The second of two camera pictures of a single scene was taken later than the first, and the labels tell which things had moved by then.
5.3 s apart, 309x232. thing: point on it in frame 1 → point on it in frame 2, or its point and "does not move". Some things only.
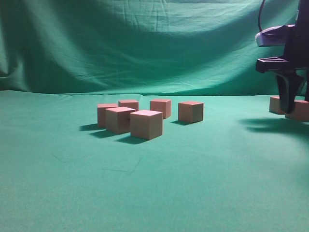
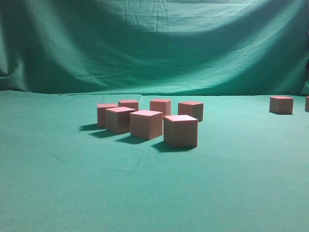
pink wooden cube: [189, 112] does not move
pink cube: [300, 111] → [180, 131]
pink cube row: [162, 105] does not move
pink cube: [132, 104] does not move
